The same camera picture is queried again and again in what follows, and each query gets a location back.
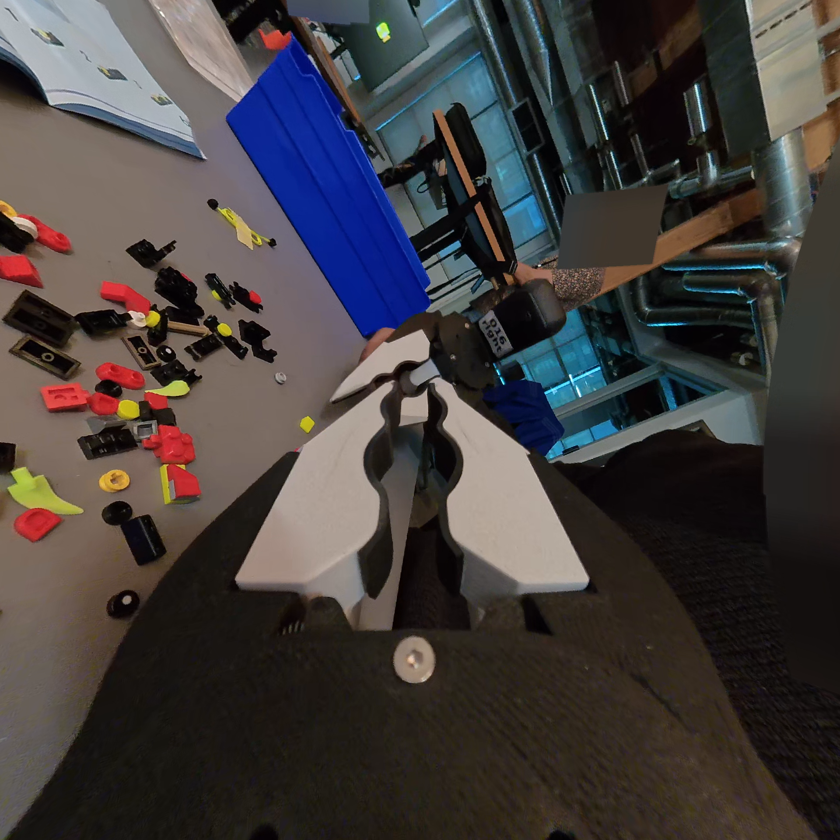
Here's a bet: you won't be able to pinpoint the silver ventilation ducts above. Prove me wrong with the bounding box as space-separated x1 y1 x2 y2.
584 59 818 329

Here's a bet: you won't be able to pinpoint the scattered loose lego pieces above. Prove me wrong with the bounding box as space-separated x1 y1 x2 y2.
0 199 290 621

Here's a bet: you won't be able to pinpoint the dark wall screen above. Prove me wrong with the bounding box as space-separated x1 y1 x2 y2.
341 0 431 93

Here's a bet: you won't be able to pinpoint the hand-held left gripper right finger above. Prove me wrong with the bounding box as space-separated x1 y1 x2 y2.
423 381 590 627

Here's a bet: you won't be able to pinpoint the lime lego string with tag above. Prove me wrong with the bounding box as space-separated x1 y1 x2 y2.
206 199 278 252

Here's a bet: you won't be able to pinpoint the another person's forearm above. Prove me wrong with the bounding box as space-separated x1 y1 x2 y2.
515 262 606 309

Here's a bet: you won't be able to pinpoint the lego instruction booklet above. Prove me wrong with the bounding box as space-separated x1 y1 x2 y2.
0 0 207 160

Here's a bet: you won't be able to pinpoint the clear plastic bag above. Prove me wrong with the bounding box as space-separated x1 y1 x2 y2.
147 0 256 102

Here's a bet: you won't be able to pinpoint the wooden ceiling beam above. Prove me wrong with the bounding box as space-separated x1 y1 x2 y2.
594 187 765 296

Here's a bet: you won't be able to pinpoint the wooden-edged standing desk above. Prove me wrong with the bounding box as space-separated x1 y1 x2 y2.
430 101 519 286

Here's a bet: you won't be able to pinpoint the blue plastic bin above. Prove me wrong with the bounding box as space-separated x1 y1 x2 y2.
225 33 432 340

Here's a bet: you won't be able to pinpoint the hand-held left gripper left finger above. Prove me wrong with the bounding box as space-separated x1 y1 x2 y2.
235 384 403 630

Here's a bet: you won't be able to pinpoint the blue ribbed plastic object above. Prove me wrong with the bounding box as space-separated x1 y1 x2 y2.
483 379 565 458

